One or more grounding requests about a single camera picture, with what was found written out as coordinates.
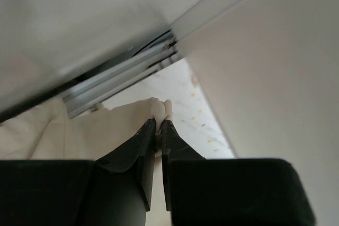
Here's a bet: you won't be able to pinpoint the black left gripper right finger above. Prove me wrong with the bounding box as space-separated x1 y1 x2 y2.
161 120 315 225

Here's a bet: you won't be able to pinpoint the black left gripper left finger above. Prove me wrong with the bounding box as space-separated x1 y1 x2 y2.
1 120 156 225

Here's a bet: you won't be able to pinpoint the beige trousers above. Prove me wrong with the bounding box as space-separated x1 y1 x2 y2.
0 98 174 226

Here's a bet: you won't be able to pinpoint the aluminium left frame rail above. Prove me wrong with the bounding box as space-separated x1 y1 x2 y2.
0 29 178 123

